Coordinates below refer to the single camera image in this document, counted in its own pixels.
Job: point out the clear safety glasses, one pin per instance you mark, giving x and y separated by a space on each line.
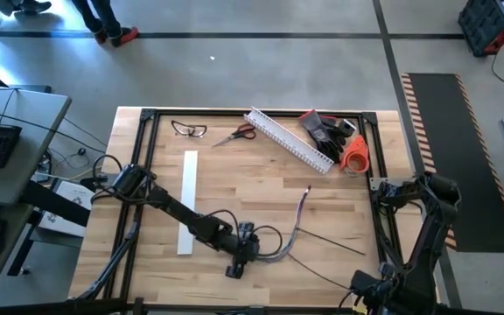
181 129

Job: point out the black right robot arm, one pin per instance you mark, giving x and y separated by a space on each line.
431 236

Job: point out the black desk leg bar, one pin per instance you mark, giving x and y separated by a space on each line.
55 205

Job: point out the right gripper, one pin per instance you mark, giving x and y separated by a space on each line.
368 286

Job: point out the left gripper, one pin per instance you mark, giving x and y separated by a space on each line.
245 247

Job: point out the grey desk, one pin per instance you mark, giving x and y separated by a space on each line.
29 114

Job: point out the black red-cuffed work glove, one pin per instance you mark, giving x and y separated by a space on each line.
333 151
315 129

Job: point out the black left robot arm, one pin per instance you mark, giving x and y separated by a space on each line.
177 210

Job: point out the person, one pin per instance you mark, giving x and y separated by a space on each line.
103 17

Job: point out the black tape roll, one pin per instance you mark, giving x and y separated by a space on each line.
347 128

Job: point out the black and red tool case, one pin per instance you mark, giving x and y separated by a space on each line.
488 24

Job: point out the small black floor plug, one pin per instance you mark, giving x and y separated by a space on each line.
81 151

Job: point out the black aluminium table frame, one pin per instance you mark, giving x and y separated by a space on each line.
217 113

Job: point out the white flat duct cover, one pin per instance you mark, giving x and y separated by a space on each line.
189 175

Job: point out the black hazard-striped floor mat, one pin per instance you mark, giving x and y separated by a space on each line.
462 166

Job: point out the person's foot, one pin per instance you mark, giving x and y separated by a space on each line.
33 6

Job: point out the white box with logo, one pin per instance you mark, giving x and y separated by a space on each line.
68 190

